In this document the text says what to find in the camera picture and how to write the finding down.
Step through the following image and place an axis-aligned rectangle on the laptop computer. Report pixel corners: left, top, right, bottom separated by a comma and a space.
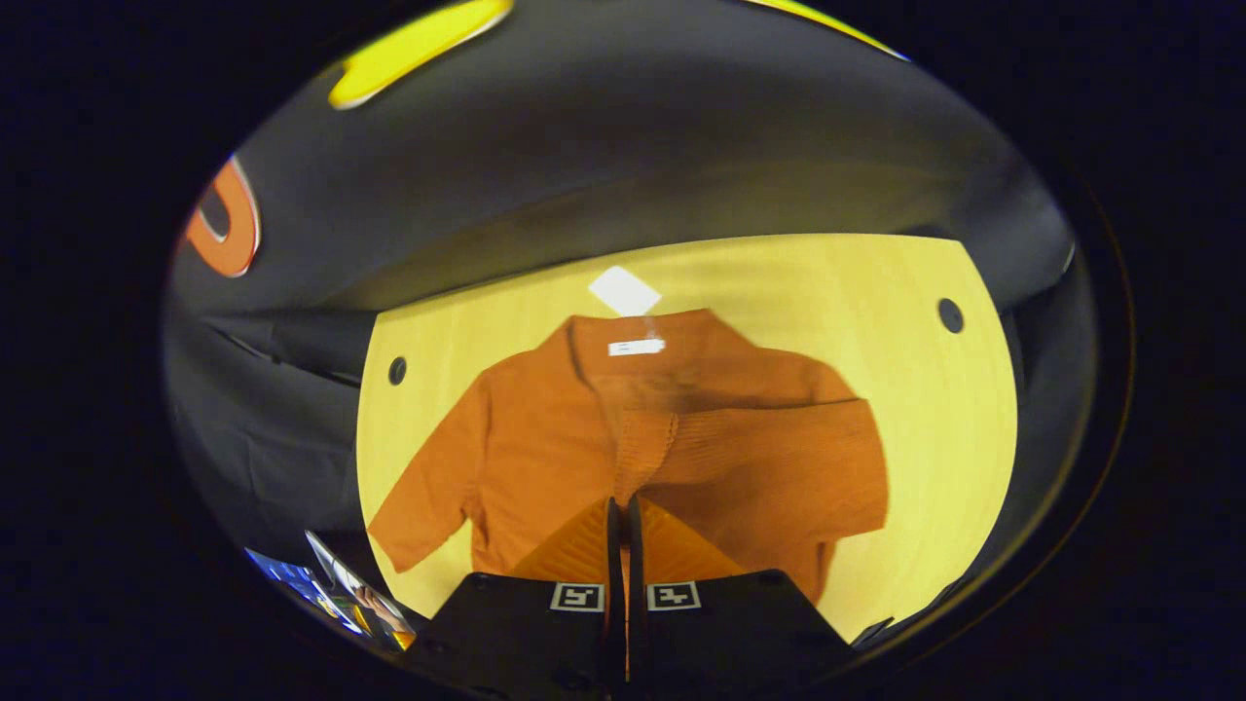
243, 531, 420, 651

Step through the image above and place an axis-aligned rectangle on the black backdrop cloth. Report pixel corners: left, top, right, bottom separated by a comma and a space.
165, 0, 1081, 546

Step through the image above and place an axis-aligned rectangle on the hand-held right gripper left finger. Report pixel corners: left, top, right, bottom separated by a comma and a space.
404, 497, 629, 697

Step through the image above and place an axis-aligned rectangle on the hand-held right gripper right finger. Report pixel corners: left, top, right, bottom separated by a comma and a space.
628, 495, 858, 697

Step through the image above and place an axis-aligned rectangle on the orange knit cardigan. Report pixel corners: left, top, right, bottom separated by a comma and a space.
368, 265, 889, 605

